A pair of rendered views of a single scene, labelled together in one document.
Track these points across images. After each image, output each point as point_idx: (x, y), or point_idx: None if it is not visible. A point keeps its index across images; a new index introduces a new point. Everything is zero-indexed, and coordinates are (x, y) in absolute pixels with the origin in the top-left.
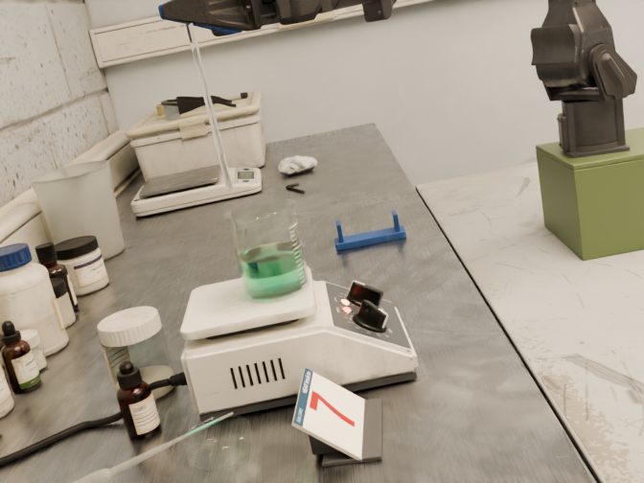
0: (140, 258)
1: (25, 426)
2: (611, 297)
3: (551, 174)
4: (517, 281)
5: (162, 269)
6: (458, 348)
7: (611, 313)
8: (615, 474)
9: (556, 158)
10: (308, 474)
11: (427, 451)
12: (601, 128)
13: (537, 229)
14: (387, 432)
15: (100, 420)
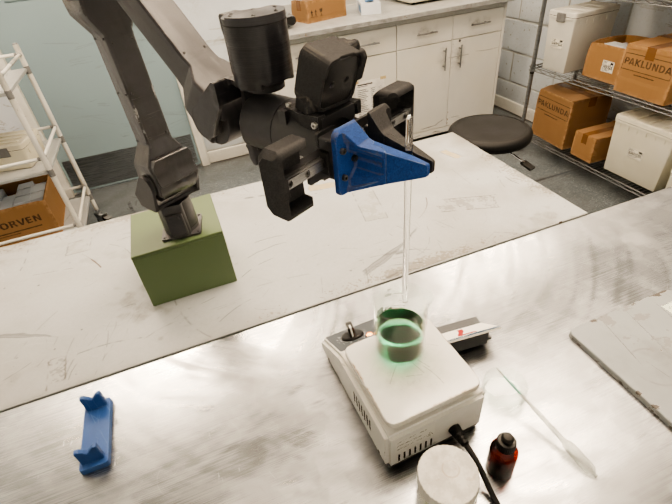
0: None
1: None
2: (297, 265)
3: (174, 259)
4: (259, 305)
5: None
6: (356, 314)
7: (318, 264)
8: (457, 252)
9: (186, 242)
10: (499, 342)
11: (462, 303)
12: (194, 209)
13: (157, 309)
14: (451, 322)
15: None
